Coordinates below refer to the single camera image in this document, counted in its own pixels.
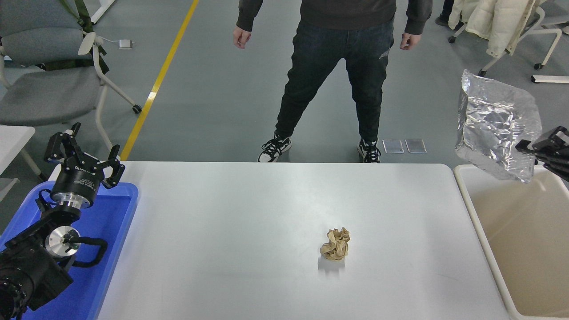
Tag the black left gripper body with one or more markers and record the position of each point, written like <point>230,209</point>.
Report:
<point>80,182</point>

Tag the silver foil tray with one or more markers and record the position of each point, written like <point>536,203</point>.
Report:
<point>493,120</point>

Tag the tan paper ball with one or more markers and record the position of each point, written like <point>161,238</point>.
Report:
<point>335,244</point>

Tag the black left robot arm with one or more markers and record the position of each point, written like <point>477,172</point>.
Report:
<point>26,266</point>

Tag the person's left hand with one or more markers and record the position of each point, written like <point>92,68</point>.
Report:
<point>410,41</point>

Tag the person's right hand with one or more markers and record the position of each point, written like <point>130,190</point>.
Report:
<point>242,38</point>

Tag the blue plastic tray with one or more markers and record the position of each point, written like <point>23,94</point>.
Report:
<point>106,231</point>

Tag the small white side table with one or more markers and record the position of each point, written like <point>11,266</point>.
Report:
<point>13,138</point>

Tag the grey office chair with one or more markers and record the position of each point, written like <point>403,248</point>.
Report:
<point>44,93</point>

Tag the white table foot bar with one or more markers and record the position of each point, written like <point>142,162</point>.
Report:
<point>101,11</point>
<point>551,79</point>

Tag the large pale plastic bin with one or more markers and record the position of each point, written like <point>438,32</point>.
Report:
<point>524,231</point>

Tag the white-framed office chair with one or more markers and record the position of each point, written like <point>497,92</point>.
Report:
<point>551,31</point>

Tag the white power adapter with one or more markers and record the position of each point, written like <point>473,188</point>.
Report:
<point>126,44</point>

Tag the silver floor socket cover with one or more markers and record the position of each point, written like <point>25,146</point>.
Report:
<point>393,146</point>
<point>415,146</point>

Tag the cream padded coat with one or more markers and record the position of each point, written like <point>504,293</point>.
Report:
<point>489,22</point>

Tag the person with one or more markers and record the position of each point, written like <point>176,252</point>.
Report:
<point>342,58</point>
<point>443,18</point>

